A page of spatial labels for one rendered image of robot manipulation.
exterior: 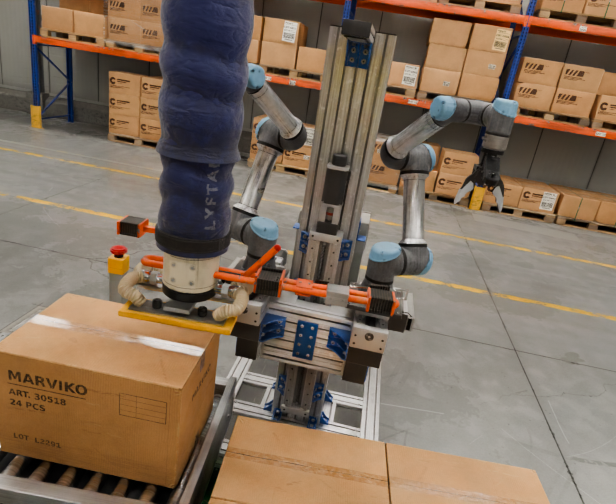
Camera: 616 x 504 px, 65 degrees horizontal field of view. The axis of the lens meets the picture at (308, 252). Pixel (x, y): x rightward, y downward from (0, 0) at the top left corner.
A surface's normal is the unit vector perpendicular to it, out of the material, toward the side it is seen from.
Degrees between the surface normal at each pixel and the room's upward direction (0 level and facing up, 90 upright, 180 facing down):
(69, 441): 90
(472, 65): 91
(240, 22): 80
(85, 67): 90
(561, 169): 90
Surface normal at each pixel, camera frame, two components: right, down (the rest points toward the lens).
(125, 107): -0.15, 0.38
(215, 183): 0.69, 0.01
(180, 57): -0.34, 0.03
